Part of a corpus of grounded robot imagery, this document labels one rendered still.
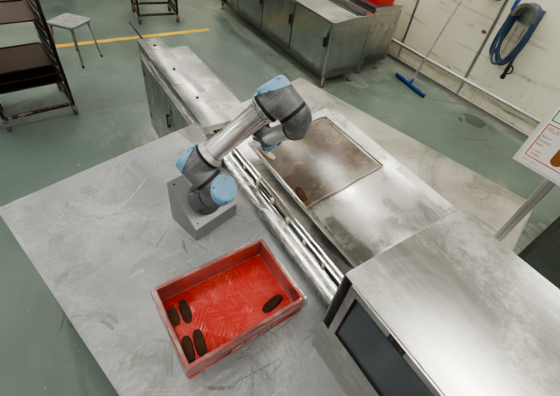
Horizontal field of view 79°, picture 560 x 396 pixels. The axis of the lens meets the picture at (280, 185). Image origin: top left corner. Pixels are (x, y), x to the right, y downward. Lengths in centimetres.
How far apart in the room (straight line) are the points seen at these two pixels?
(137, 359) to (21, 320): 131
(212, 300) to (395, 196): 98
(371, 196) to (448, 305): 82
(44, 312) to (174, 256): 119
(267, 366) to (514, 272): 84
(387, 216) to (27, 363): 203
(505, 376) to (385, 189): 101
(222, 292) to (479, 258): 91
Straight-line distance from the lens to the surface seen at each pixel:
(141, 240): 161
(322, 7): 457
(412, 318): 96
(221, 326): 137
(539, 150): 171
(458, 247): 118
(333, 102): 260
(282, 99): 120
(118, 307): 146
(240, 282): 145
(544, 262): 293
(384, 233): 161
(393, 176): 184
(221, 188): 131
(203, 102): 223
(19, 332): 254
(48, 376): 237
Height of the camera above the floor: 209
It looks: 44 degrees down
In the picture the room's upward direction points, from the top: 9 degrees clockwise
